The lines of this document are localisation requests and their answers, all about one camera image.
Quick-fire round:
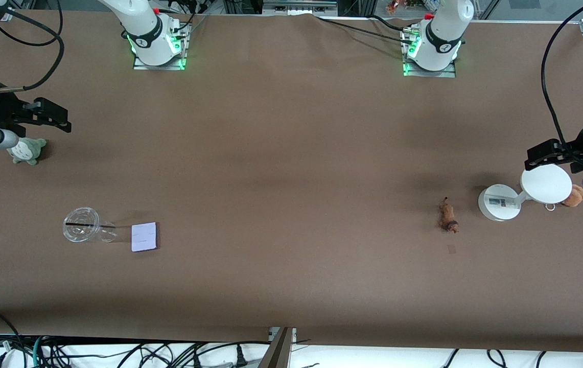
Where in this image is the brown table cover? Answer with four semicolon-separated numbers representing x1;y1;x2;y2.
0;10;583;353

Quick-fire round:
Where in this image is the white round desk lamp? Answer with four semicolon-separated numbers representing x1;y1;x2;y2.
478;163;573;221

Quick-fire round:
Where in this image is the clear plastic cup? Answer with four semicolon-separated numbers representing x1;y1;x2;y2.
62;206;118;243

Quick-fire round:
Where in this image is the black base supply cable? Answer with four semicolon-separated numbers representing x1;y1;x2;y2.
314;14;415;42

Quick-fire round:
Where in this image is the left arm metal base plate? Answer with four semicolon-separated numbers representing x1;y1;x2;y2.
402;28;457;78

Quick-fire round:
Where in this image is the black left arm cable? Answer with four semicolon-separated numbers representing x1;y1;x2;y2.
540;0;583;154

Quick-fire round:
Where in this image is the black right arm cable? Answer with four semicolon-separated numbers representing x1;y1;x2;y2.
0;0;66;94

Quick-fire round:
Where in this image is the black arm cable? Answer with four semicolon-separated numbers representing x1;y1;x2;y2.
540;0;583;154
0;0;66;94

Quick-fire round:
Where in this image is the grey brown post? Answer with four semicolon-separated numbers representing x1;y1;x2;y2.
258;327;295;368

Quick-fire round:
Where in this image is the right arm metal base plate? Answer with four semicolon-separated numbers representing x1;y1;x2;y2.
133;19;188;71

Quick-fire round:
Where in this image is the grey green plush toy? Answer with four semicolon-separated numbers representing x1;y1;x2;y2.
7;136;47;166

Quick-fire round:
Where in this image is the brown plush bear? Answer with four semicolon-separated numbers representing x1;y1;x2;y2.
561;185;583;208

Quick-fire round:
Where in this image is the brown lion statue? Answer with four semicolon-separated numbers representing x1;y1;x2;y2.
438;197;459;234

